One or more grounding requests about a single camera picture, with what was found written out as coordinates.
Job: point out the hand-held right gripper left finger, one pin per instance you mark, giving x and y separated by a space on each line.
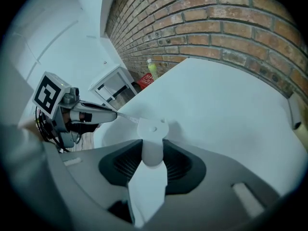
91 167

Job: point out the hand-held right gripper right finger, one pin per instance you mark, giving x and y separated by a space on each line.
216 177

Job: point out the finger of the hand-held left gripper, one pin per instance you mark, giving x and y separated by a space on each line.
91 107
103 117

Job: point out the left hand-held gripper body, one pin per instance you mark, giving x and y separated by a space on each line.
48 93

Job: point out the white plastic part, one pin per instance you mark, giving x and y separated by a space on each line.
151 131

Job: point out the small white side table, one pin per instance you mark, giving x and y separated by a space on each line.
106 77

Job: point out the red box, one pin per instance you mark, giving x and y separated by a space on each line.
145 80

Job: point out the yellow-green drink bottle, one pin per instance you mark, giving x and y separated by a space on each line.
152 70

